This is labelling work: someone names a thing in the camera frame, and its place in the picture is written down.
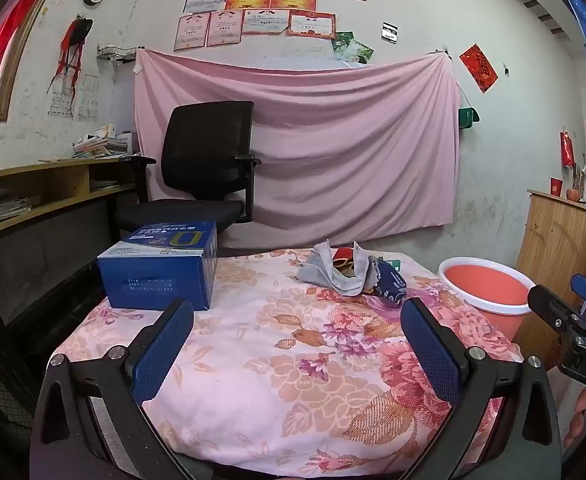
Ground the wooden window frame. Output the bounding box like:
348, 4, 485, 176
0, 0, 71, 124

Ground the wire wall shelf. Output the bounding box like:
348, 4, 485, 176
96, 45, 139, 65

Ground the group of wall certificates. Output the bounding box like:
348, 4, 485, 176
174, 0, 367, 52

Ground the pink hanging sheet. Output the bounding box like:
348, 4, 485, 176
134, 49, 462, 250

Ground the wooden cabinet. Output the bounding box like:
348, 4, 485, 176
515, 188, 586, 333

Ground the stack of books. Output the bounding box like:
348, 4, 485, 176
72, 124, 139, 160

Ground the black office chair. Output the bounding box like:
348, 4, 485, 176
115, 101, 263, 242

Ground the green plant photo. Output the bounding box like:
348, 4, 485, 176
332, 31, 355, 56
345, 40, 375, 65

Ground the wooden shelf desk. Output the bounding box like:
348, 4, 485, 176
0, 155, 142, 242

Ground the paper wall calendar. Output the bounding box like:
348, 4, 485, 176
49, 74, 100, 121

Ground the red paper wall decoration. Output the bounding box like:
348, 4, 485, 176
460, 43, 498, 94

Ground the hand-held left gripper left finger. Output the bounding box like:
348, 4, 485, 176
29, 298, 214, 480

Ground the floral pink tablecloth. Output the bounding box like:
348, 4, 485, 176
48, 247, 524, 479

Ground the red hanging ornament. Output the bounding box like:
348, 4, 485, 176
560, 129, 576, 169

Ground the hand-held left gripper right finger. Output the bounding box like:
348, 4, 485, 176
399, 297, 563, 480

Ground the red window ribbon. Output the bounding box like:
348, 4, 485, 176
0, 0, 44, 97

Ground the dark blue patterned packet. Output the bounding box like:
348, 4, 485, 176
373, 256, 407, 306

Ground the orange bin with white rim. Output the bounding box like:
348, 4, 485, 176
438, 256, 545, 346

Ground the red tassel wall ornament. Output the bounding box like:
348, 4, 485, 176
48, 16, 94, 97

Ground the pile of socks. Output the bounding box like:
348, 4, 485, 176
296, 241, 375, 297

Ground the pile of papers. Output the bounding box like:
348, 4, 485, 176
0, 198, 34, 227

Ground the blue cardboard box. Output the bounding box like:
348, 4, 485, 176
97, 221, 219, 311

